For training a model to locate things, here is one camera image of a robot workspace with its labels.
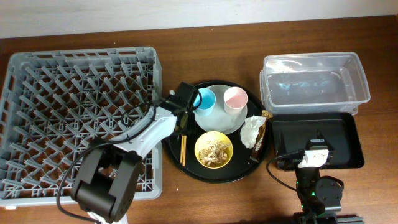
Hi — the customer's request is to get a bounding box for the pink plastic cup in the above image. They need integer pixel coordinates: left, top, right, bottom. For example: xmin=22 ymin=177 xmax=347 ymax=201
xmin=223 ymin=86 xmax=248 ymax=115

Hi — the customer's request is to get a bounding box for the yellow plastic bowl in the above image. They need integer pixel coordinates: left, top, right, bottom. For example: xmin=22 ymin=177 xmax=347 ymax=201
xmin=195 ymin=131 xmax=233 ymax=169

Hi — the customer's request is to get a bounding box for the brown gold snack wrapper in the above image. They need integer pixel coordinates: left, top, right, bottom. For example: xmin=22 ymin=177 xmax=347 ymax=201
xmin=250 ymin=110 xmax=272 ymax=162

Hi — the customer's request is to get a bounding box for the food scraps and rice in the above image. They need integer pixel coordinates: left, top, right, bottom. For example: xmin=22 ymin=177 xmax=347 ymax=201
xmin=198 ymin=140 xmax=230 ymax=167

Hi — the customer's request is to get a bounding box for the white tissue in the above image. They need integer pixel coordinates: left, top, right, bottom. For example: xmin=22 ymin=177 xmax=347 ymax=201
xmin=240 ymin=116 xmax=266 ymax=149

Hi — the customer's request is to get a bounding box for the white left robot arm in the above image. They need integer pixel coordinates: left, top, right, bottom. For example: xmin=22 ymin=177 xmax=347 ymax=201
xmin=56 ymin=82 xmax=203 ymax=223

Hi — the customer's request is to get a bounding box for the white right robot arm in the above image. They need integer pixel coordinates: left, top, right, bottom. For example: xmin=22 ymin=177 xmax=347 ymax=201
xmin=266 ymin=138 xmax=364 ymax=224

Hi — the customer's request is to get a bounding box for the grey plastic dishwasher rack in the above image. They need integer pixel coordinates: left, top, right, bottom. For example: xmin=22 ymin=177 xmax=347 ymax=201
xmin=1 ymin=47 xmax=162 ymax=207

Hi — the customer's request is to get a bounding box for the black rectangular tray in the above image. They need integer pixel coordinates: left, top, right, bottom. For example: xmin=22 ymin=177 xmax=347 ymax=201
xmin=271 ymin=113 xmax=364 ymax=169

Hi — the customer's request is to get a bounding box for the light blue plastic cup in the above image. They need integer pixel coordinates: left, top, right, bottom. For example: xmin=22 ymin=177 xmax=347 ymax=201
xmin=194 ymin=88 xmax=216 ymax=116

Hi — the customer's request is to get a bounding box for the pale grey round plate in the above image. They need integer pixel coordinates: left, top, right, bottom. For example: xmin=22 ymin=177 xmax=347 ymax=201
xmin=195 ymin=85 xmax=248 ymax=134

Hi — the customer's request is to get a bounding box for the round black tray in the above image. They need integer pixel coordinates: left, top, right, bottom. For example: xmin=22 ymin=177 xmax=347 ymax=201
xmin=162 ymin=80 xmax=271 ymax=184

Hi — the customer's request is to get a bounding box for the clear plastic bin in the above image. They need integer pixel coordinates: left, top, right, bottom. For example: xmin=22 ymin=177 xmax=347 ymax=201
xmin=259 ymin=52 xmax=371 ymax=115

